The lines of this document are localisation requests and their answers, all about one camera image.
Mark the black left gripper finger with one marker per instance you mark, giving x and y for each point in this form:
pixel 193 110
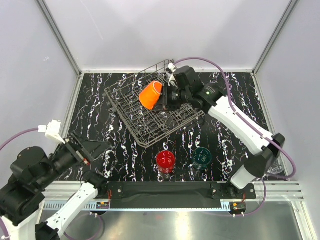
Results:
pixel 94 152
pixel 90 144

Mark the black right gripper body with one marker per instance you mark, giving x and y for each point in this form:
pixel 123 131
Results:
pixel 177 97

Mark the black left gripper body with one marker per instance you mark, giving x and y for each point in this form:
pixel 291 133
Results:
pixel 78 155

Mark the orange plastic cup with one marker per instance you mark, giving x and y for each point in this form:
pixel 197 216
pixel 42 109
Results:
pixel 150 95

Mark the red mug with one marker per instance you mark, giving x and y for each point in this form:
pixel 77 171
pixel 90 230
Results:
pixel 165 161

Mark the dark green mug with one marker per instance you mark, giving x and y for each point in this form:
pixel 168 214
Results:
pixel 201 158

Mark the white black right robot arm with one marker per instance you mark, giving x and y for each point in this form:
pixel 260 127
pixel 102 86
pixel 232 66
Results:
pixel 263 145

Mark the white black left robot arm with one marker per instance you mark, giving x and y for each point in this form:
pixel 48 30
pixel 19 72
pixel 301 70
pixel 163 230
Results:
pixel 32 172

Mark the clear wine glass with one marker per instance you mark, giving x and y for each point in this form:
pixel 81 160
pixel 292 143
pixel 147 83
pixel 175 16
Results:
pixel 275 168

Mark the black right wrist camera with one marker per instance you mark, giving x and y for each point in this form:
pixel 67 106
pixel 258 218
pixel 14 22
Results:
pixel 184 77

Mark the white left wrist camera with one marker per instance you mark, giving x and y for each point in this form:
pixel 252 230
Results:
pixel 52 131

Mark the grey wire dish rack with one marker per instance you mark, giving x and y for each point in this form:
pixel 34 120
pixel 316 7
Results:
pixel 148 126

